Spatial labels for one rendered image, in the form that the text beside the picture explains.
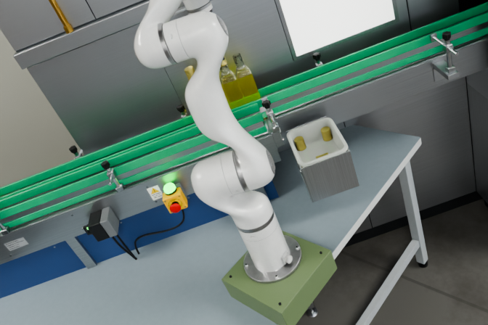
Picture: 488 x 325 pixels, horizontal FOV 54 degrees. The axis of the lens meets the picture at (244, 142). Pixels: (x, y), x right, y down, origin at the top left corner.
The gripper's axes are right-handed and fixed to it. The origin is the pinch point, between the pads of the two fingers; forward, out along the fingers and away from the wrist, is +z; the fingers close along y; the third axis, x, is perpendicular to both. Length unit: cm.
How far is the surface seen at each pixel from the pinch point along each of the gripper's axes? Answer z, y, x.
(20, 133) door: 66, -163, -163
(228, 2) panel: -11.9, -11.7, 9.8
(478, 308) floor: 134, 39, 63
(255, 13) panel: -4.6, -11.6, 17.5
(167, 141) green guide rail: 21.9, 6.2, -29.2
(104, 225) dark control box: 35, 23, -60
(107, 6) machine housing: -25.5, -15.0, -30.3
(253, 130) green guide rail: 26.3, 13.9, 1.7
